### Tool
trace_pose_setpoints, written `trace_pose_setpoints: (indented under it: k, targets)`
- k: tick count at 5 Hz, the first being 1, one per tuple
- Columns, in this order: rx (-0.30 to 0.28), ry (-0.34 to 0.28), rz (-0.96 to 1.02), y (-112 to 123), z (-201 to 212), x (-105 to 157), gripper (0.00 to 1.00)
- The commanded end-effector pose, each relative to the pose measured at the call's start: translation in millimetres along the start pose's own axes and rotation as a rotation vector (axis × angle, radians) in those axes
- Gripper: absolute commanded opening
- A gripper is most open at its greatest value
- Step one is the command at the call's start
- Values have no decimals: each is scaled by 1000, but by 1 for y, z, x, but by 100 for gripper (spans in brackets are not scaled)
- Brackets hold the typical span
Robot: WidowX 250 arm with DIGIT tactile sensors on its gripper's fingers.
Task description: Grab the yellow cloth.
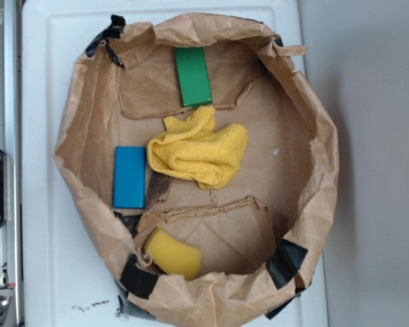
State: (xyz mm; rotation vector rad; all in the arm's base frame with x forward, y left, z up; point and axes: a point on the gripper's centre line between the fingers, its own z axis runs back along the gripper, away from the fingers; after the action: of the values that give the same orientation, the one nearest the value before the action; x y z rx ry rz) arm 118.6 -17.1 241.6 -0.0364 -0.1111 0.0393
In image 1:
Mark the yellow terry cloth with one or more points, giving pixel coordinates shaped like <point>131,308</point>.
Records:
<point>191,150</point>

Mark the brown paper bag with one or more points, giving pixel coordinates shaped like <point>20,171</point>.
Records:
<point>262,235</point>

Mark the blue wooden block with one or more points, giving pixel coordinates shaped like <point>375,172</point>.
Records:
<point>129,177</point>

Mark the yellow sponge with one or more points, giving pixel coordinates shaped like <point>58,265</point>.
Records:
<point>172,256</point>

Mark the green wooden block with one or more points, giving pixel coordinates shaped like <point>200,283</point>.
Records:
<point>193,77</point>

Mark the aluminium frame rail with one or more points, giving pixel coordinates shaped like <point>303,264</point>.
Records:
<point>11,266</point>

